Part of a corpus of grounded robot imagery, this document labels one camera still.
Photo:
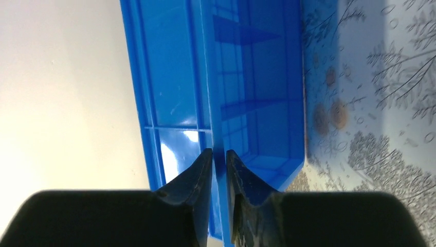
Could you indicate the floral table mat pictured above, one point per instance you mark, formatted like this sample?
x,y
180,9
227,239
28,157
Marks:
x,y
369,76

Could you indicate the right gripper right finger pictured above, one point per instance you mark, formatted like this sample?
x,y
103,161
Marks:
x,y
262,216

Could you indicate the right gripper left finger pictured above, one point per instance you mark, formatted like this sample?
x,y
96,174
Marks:
x,y
176,214

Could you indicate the blue divided plastic tray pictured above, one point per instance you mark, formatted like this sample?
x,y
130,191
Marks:
x,y
221,75

